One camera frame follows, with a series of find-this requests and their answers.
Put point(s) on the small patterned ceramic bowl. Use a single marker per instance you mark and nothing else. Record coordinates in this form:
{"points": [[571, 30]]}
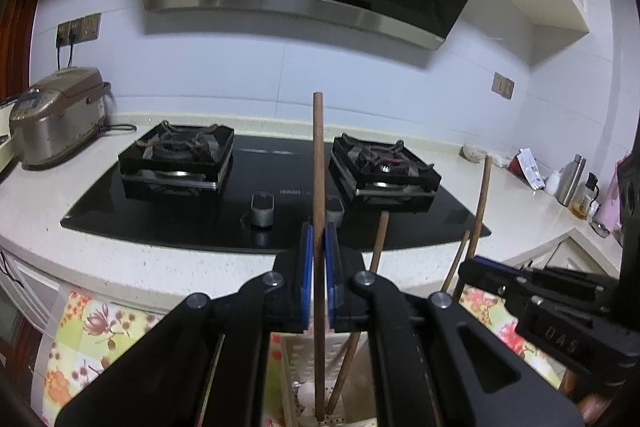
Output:
{"points": [[472, 153]]}

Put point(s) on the black glass gas cooktop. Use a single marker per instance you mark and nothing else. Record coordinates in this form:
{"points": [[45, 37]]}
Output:
{"points": [[200, 217]]}

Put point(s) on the speckled stone kitchen countertop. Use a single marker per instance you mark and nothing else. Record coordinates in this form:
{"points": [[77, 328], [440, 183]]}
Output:
{"points": [[150, 267]]}

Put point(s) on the glass oil bottle black lid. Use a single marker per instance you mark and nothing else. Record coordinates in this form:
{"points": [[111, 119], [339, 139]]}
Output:
{"points": [[584, 202]]}

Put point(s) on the small white lump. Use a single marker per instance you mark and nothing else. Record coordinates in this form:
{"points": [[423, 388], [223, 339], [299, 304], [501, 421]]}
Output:
{"points": [[500, 162]]}

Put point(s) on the grey stove knob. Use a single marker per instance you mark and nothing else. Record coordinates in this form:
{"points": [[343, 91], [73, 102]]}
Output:
{"points": [[336, 212], [262, 209]]}

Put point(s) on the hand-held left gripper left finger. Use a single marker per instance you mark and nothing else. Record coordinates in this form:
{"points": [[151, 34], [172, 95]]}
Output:
{"points": [[308, 277]]}

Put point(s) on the white perforated plastic utensil basket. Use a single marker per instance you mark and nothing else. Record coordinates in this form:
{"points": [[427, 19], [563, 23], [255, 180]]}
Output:
{"points": [[295, 357]]}

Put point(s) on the white base kitchen cabinets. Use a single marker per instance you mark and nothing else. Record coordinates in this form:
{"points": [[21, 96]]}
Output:
{"points": [[25, 297]]}

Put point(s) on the floral checked tablecloth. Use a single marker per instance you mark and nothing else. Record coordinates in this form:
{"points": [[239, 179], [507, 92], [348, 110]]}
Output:
{"points": [[100, 342]]}

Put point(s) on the wooden framed glass door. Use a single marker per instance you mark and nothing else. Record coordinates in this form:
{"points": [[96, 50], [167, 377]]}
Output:
{"points": [[20, 17]]}

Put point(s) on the white electric cooker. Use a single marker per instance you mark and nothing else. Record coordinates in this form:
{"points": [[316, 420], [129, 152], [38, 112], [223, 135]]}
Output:
{"points": [[4, 147]]}

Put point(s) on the pink bottle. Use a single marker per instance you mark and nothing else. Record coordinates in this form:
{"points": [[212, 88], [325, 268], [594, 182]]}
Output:
{"points": [[611, 202]]}

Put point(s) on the stainless steel thermos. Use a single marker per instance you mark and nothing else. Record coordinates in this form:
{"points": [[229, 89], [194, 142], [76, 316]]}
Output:
{"points": [[570, 182]]}

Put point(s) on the brown wooden chopstick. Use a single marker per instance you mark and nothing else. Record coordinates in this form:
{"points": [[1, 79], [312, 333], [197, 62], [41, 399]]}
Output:
{"points": [[318, 157], [379, 237], [481, 197], [460, 254]]}

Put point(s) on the red and white packet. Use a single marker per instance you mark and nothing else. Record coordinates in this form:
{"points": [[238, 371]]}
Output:
{"points": [[527, 169]]}

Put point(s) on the person's right hand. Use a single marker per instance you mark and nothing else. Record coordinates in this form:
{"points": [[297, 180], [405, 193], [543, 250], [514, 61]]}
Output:
{"points": [[592, 412]]}

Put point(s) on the small white bottle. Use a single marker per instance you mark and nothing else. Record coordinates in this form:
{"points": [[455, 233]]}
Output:
{"points": [[552, 184]]}

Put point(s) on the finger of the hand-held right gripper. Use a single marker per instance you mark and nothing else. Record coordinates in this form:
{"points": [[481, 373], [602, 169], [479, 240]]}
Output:
{"points": [[480, 277], [550, 279]]}

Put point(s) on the bronze metallic rice cooker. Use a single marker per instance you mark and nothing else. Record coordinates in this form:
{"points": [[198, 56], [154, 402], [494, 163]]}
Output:
{"points": [[55, 117]]}

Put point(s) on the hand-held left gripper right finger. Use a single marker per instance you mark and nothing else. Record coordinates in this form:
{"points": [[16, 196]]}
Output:
{"points": [[328, 277]]}

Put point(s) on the small metal dish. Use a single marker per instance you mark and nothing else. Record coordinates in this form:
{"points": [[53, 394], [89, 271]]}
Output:
{"points": [[600, 228]]}

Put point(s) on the small white soup spoon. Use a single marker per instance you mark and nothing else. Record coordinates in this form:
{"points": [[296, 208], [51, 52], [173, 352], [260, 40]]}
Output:
{"points": [[306, 394]]}

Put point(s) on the beige wall outlet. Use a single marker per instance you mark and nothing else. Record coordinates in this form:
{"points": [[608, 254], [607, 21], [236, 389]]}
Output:
{"points": [[62, 34], [498, 82], [76, 30], [92, 27], [508, 88]]}

